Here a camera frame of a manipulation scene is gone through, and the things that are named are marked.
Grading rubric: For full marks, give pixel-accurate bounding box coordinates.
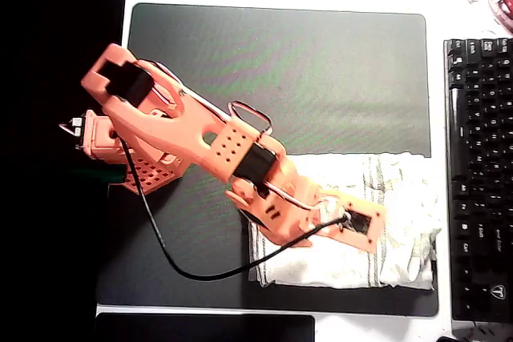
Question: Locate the white striped towel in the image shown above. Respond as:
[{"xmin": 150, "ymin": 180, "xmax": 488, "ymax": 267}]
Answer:
[{"xmin": 247, "ymin": 151, "xmax": 442, "ymax": 291}]

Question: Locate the dark desk mat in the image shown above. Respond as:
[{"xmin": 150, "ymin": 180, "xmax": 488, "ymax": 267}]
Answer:
[{"xmin": 95, "ymin": 2, "xmax": 440, "ymax": 318}]

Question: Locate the black tablet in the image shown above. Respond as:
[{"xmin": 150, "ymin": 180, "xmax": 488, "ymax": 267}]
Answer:
[{"xmin": 95, "ymin": 312, "xmax": 317, "ymax": 342}]

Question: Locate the dark object at desk edge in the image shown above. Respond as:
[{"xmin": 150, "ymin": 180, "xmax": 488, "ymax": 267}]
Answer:
[{"xmin": 436, "ymin": 324, "xmax": 513, "ymax": 342}]

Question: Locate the black keyboard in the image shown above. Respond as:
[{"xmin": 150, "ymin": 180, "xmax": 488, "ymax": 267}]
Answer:
[{"xmin": 442, "ymin": 37, "xmax": 513, "ymax": 324}]

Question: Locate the orange camera mount plate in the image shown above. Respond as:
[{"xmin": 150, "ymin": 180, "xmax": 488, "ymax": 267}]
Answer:
[{"xmin": 338, "ymin": 197, "xmax": 386, "ymax": 255}]

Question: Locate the black camera cable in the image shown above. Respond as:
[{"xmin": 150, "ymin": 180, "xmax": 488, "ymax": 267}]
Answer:
[{"xmin": 115, "ymin": 133, "xmax": 349, "ymax": 281}]

